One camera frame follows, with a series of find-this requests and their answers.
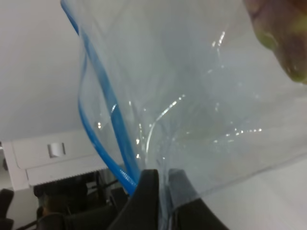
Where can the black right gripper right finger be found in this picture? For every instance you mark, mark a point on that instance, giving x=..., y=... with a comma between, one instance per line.
x=189, y=211

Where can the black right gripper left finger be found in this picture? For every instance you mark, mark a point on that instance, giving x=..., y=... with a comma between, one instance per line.
x=141, y=210

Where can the clear zip bag blue zipper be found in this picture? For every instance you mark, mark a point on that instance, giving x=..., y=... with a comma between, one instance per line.
x=184, y=84

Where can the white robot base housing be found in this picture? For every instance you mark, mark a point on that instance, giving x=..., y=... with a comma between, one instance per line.
x=40, y=160

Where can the purple eggplant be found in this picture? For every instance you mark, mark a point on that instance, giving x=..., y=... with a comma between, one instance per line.
x=281, y=27

